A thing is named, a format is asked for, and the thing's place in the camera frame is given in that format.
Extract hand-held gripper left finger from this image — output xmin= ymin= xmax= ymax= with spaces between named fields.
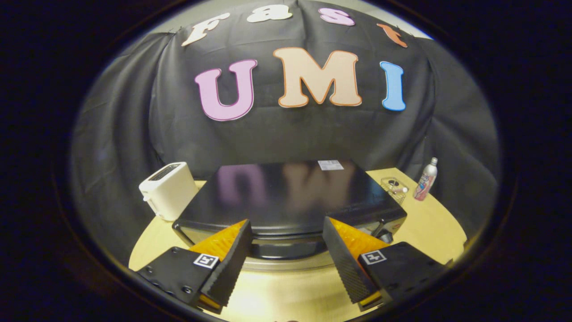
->
xmin=135 ymin=219 xmax=253 ymax=314

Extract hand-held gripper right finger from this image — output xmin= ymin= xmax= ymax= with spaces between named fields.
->
xmin=322 ymin=216 xmax=449 ymax=312

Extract black toaster oven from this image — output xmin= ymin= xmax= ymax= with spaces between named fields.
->
xmin=172 ymin=160 xmax=408 ymax=271

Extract white pop-up toaster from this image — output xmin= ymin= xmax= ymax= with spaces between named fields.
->
xmin=139 ymin=162 xmax=199 ymax=222

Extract silver pink spray bottle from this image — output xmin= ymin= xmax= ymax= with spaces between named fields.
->
xmin=413 ymin=157 xmax=438 ymax=201

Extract black backdrop cloth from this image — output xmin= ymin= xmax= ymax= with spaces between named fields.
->
xmin=71 ymin=0 xmax=500 ymax=267

